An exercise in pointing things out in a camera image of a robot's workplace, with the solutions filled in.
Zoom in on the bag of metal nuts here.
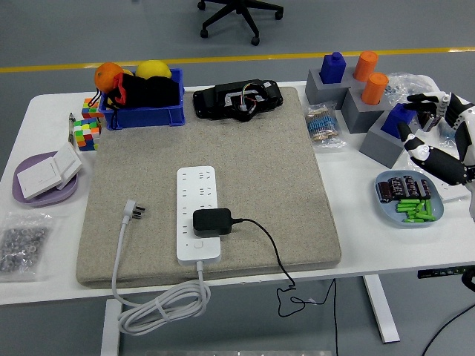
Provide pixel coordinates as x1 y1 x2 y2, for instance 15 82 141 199
0 211 62 283

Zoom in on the bag of striped resistors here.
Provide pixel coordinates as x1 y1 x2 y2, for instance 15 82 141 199
304 103 348 149

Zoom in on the orange fruit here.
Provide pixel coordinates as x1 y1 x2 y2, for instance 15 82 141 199
94 62 125 93

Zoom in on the large colourful puzzle cube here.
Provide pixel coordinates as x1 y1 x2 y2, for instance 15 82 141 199
73 117 103 152

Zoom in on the grey-brown mat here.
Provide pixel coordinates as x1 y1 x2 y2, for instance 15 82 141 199
76 87 342 289

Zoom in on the yellow lemon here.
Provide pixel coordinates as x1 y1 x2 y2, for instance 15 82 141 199
135 59 174 79

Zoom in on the light blue plate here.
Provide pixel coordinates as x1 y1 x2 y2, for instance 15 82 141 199
373 169 445 228

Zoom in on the blue plastic bin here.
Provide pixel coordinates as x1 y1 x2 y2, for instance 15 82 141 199
98 67 186 131

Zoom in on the purple plate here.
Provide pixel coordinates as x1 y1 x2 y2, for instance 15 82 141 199
12 151 80 208

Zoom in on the black pouch red trim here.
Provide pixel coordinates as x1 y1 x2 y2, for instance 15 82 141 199
88 72 181 112

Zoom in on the black table control panel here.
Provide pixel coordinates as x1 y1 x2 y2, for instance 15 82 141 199
417 263 475 279

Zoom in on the small colourful puzzle cube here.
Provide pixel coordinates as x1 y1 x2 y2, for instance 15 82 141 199
81 96 105 119

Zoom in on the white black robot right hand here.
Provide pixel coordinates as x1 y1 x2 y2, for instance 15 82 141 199
396 91 475 223

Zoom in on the white power strip with cord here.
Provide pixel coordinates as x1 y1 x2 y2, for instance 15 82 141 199
110 165 223 335

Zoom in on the orange cylinder peg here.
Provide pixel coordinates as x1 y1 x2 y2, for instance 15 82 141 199
353 50 379 82
360 72 390 106

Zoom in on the black electronic device with wires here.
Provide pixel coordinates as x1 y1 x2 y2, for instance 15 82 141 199
192 79 285 122

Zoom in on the white table leg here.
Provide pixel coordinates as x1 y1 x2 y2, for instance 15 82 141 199
99 298 123 356
362 274 401 343

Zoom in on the blue square peg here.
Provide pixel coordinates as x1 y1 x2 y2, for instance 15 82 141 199
319 51 347 85
381 102 417 140

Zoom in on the grey square block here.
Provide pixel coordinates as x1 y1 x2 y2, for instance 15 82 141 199
304 68 357 111
340 88 393 134
358 111 420 168

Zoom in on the white wall switch panel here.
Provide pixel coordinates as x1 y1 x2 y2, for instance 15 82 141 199
51 142 83 190
16 157 64 200

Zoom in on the black office chair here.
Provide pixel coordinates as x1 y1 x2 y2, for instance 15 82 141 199
197 0 285 47

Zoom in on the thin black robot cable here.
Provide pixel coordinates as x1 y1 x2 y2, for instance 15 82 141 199
421 303 475 356

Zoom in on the white wall socket panel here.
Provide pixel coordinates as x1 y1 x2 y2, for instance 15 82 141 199
439 181 471 201

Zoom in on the black plug with cord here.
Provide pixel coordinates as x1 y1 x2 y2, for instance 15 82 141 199
191 208 339 356

